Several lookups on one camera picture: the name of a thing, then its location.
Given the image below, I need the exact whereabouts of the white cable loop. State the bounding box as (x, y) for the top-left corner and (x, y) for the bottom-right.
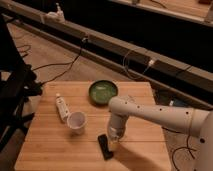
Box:
(122, 46), (156, 81)

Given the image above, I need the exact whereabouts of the white paper cup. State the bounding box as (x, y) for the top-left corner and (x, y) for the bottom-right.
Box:
(67, 112), (86, 135)

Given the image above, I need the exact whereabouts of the black cables right floor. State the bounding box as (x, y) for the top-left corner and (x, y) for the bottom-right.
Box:
(163, 128), (201, 171)

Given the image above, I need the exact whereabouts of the black tripod stand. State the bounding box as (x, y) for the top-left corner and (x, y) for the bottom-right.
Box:
(0, 14), (42, 152)

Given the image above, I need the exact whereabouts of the grey metal rail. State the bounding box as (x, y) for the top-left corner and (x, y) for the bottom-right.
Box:
(0, 0), (213, 109)

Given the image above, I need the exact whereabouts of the black floor cable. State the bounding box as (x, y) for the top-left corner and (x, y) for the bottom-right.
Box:
(31, 38), (88, 84)

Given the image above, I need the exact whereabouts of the white clamp on rail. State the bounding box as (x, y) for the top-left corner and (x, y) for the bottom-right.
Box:
(46, 4), (65, 22)

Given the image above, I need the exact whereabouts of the green bowl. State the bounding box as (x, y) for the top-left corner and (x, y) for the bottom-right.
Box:
(88, 80), (118, 105)

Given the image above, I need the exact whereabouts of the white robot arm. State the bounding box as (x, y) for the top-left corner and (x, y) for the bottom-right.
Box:
(107, 96), (213, 171)

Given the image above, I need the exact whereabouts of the white glue tube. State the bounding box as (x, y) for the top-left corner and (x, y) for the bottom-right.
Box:
(56, 93), (70, 122)

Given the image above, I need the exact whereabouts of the blue power box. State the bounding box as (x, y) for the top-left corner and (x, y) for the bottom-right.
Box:
(169, 99), (187, 107)

